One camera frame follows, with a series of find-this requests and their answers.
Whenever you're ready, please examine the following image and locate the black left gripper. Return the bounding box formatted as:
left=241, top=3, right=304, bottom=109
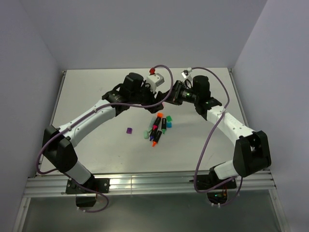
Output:
left=130, top=80, right=163, bottom=114

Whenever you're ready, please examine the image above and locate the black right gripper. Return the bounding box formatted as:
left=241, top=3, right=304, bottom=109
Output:
left=161, top=80, right=199, bottom=106

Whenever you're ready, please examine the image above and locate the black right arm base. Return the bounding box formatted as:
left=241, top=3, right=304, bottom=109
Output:
left=197, top=173, right=237, bottom=204

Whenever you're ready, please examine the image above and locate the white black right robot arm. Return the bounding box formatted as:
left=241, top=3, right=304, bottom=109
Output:
left=166, top=75, right=271, bottom=189

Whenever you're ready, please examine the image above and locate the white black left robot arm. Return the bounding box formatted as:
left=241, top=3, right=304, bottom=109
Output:
left=43, top=72, right=164, bottom=193

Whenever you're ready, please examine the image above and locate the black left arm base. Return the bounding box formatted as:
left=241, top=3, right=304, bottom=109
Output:
left=65, top=176, right=110, bottom=208

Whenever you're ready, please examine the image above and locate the pale green pen cap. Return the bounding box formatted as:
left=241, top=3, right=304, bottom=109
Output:
left=143, top=130, right=149, bottom=139

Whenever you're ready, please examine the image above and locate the purple pen cap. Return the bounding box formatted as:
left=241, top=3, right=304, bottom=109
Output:
left=126, top=128, right=133, bottom=134

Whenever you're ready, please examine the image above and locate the black pink tip highlighter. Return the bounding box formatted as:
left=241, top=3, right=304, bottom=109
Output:
left=152, top=116, right=162, bottom=130

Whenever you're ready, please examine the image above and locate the black green tip highlighter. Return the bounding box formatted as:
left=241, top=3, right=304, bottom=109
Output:
left=161, top=118, right=167, bottom=134

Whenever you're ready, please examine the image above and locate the pale green capped highlighter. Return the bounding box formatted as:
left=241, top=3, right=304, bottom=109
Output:
left=147, top=116, right=156, bottom=132

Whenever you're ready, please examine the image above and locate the black orange tip highlighter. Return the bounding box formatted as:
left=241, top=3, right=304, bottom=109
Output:
left=152, top=130, right=162, bottom=147

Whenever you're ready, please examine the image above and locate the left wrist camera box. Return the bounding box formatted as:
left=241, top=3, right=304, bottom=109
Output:
left=146, top=73, right=165, bottom=93

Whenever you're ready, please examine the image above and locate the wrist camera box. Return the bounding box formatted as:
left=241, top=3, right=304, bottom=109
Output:
left=146, top=73, right=165, bottom=93
left=181, top=68, right=193, bottom=82

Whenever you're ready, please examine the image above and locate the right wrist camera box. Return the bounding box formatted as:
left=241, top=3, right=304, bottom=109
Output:
left=181, top=68, right=193, bottom=82

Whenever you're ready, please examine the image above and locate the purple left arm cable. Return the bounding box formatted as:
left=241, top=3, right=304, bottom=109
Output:
left=36, top=64, right=173, bottom=213

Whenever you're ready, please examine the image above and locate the aluminium front rail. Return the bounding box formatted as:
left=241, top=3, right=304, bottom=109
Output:
left=23, top=171, right=276, bottom=198

